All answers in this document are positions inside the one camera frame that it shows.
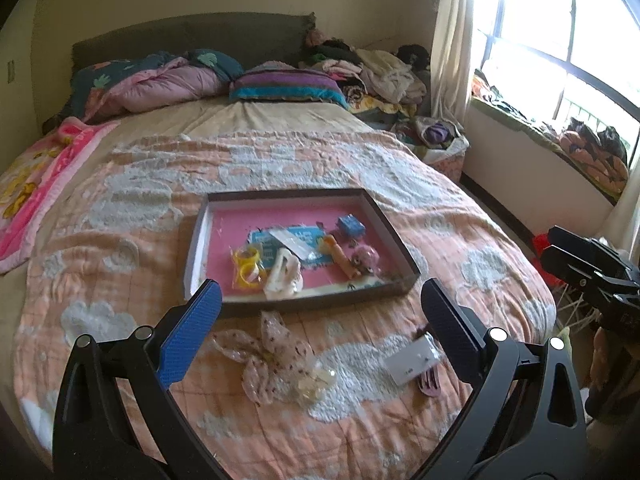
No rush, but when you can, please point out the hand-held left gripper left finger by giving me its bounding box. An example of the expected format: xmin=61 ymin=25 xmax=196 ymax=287
xmin=52 ymin=279 xmax=236 ymax=480

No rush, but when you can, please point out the person's right hand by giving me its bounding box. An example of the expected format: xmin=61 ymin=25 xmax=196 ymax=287
xmin=586 ymin=327 xmax=640 ymax=413

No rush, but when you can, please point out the window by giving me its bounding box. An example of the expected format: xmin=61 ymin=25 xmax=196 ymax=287
xmin=472 ymin=0 xmax=640 ymax=161

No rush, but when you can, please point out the beige bed sheet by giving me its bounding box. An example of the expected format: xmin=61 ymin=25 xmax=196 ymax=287
xmin=0 ymin=97 xmax=386 ymax=311

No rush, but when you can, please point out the pink pompom hair tie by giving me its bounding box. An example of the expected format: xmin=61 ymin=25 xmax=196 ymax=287
xmin=350 ymin=246 xmax=383 ymax=275

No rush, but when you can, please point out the small blue box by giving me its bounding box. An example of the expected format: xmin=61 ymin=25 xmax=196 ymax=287
xmin=336 ymin=215 xmax=366 ymax=237

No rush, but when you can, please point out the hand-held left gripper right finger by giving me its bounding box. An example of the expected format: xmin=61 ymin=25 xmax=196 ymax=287
xmin=421 ymin=277 xmax=588 ymax=480

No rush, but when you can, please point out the green windowsill pad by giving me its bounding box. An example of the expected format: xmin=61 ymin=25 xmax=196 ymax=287
xmin=472 ymin=97 xmax=621 ymax=206

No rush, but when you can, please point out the pink and blue comforter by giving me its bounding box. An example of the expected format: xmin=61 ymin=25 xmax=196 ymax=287
xmin=67 ymin=49 xmax=246 ymax=123

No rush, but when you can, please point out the orange cloud pattern blanket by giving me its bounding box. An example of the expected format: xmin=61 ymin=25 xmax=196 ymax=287
xmin=12 ymin=130 xmax=558 ymax=480

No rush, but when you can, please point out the small white earring card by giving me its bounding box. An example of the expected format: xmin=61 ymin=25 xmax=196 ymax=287
xmin=384 ymin=335 xmax=441 ymax=387

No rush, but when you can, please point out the pile of clothes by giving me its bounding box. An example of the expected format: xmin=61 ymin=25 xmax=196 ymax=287
xmin=300 ymin=29 xmax=433 ymax=116

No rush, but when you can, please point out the white curtain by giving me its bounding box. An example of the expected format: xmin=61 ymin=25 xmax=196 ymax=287
xmin=430 ymin=0 xmax=488 ymax=126

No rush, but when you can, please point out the shallow brown cardboard box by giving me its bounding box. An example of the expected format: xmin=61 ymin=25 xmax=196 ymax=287
xmin=184 ymin=188 xmax=422 ymax=318

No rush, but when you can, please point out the patterned orange cloth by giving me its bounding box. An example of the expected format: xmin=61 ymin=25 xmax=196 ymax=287
xmin=557 ymin=117 xmax=630 ymax=196

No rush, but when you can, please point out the maroon hair clip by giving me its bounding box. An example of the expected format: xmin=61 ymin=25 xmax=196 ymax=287
xmin=412 ymin=324 xmax=443 ymax=398

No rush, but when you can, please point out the red plastic bag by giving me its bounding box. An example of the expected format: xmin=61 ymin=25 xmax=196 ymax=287
xmin=532 ymin=232 xmax=556 ymax=262

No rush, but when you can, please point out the yellow bracelets packet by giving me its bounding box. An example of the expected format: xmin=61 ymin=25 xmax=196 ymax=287
xmin=230 ymin=244 xmax=267 ymax=292

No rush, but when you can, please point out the clothes basket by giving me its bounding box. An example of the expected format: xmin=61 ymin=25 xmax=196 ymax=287
xmin=395 ymin=115 xmax=471 ymax=181

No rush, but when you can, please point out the white hair clip packet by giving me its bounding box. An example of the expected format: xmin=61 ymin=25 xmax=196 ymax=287
xmin=263 ymin=248 xmax=304 ymax=297

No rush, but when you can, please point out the pink cartoon blanket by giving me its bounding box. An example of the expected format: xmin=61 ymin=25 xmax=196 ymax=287
xmin=0 ymin=117 xmax=121 ymax=276

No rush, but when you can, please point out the polka dot bow hair tie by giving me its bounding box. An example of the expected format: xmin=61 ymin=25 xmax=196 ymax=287
xmin=212 ymin=310 xmax=318 ymax=407

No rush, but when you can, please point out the dark green headboard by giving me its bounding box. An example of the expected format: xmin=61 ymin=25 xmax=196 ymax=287
xmin=71 ymin=11 xmax=318 ymax=68

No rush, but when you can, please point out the yellow spiral hair tie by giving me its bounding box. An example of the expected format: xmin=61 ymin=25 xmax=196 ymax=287
xmin=322 ymin=236 xmax=362 ymax=279

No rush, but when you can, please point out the striped purple pillow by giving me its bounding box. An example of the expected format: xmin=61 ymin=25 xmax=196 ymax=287
xmin=229 ymin=69 xmax=348 ymax=108

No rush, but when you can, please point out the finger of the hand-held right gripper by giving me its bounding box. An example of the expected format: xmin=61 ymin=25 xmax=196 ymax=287
xmin=547 ymin=226 xmax=602 ymax=257
xmin=539 ymin=245 xmax=609 ymax=289

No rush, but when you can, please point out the white wire rack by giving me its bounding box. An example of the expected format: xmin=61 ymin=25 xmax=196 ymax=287
xmin=550 ymin=275 xmax=601 ymax=333

